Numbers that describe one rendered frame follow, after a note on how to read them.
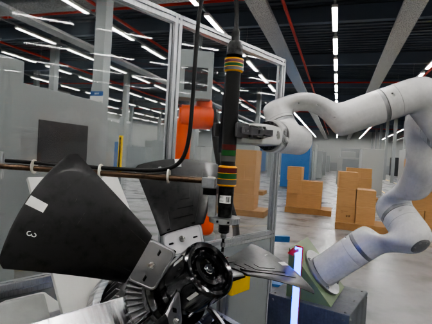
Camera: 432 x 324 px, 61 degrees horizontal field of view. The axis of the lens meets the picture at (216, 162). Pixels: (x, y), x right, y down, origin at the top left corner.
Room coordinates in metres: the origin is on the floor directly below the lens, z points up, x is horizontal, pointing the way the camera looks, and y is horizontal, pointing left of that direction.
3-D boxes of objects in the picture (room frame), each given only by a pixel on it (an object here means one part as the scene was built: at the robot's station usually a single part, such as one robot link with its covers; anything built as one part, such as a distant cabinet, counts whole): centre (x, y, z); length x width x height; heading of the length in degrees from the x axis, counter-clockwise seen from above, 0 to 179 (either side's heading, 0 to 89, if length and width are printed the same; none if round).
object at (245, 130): (0.81, -0.07, 1.50); 0.07 x 0.03 x 0.03; 138
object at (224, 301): (1.29, -0.05, 0.92); 0.03 x 0.03 x 0.12; 47
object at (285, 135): (0.95, -0.14, 1.50); 0.09 x 0.03 x 0.08; 48
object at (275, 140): (0.90, -0.10, 1.50); 0.11 x 0.10 x 0.07; 138
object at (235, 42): (0.82, -0.03, 1.50); 0.04 x 0.04 x 0.46
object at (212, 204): (0.83, -0.02, 1.35); 0.09 x 0.07 x 0.10; 82
